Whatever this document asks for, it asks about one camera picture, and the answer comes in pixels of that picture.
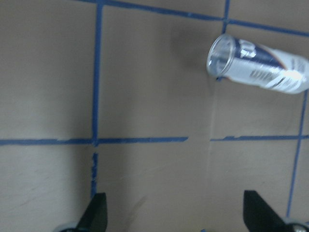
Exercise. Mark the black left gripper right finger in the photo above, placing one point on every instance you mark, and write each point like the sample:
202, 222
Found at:
258, 216

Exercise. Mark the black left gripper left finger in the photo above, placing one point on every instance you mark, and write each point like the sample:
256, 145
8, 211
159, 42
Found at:
95, 217

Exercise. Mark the clear tennis ball can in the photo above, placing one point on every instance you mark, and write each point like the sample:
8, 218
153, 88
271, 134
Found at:
257, 65

